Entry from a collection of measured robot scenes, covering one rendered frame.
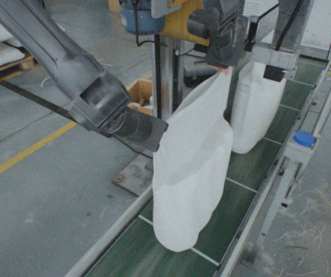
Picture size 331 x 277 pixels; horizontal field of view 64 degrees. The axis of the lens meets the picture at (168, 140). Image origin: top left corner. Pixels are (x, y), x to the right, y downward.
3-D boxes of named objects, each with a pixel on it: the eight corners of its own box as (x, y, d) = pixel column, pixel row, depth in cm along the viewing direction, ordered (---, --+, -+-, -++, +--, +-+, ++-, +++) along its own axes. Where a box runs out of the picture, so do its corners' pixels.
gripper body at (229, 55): (213, 46, 85) (210, 28, 78) (244, 53, 80) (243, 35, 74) (204, 62, 83) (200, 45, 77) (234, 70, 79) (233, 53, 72)
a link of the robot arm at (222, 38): (222, 35, 68) (234, 19, 69) (200, 27, 71) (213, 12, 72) (224, 53, 74) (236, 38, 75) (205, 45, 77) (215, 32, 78)
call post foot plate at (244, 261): (256, 272, 136) (257, 270, 135) (240, 262, 140) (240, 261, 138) (262, 258, 142) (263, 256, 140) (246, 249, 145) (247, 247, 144)
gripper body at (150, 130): (131, 108, 58) (111, 98, 51) (170, 124, 54) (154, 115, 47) (119, 136, 58) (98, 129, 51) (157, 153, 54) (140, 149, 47)
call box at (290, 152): (307, 164, 86) (313, 151, 82) (282, 155, 89) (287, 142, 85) (312, 150, 91) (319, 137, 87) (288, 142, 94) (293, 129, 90)
